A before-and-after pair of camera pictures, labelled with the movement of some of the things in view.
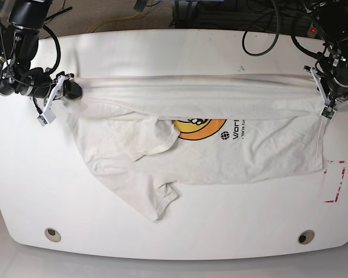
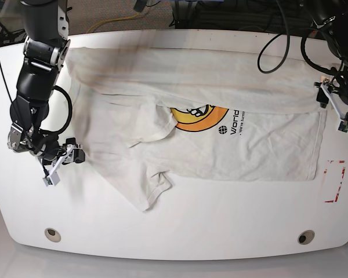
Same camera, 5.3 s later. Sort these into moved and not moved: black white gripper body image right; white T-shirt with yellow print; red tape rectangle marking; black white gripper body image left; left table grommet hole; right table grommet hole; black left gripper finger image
Moved: white T-shirt with yellow print; black white gripper body image left; black left gripper finger image; black white gripper body image right
Not moved: left table grommet hole; right table grommet hole; red tape rectangle marking
